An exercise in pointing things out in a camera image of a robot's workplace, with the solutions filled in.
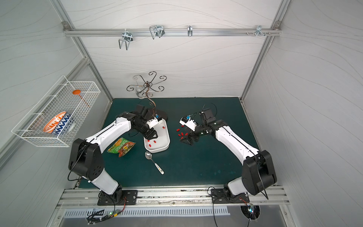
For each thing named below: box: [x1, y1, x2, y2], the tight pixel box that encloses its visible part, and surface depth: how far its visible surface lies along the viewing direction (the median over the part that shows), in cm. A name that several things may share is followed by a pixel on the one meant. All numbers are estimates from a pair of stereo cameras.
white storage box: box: [143, 118, 171, 154], surface depth 95 cm
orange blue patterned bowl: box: [43, 111, 73, 135], surface depth 61 cm
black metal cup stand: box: [126, 71, 167, 116], surface depth 90 cm
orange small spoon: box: [72, 89, 91, 108], surface depth 80 cm
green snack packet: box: [106, 137, 137, 158], surface depth 88 cm
